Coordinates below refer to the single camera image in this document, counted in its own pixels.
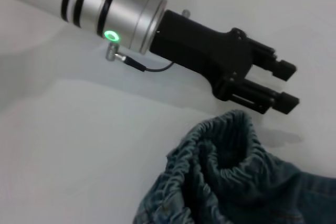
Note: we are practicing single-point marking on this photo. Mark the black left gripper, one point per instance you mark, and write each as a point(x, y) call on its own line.
point(199, 48)

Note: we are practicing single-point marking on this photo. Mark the blue denim shorts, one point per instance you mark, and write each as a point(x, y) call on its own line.
point(236, 182)

